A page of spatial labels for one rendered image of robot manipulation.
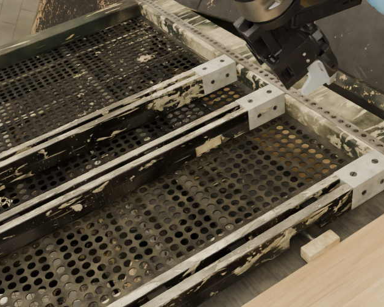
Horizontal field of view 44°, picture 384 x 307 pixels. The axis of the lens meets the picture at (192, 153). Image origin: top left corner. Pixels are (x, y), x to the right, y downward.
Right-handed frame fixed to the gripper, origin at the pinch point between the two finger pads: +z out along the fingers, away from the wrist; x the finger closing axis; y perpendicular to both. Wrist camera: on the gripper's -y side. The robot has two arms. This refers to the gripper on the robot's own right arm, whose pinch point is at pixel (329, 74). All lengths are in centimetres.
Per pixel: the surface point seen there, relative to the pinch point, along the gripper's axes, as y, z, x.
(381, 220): 7.3, 40.8, 7.7
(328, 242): 18.5, 33.0, 7.2
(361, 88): -29, 113, -65
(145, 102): 32, 31, -59
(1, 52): 65, 25, -128
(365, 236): 12.0, 38.0, 9.1
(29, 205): 65, 9, -36
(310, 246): 21.6, 31.4, 6.0
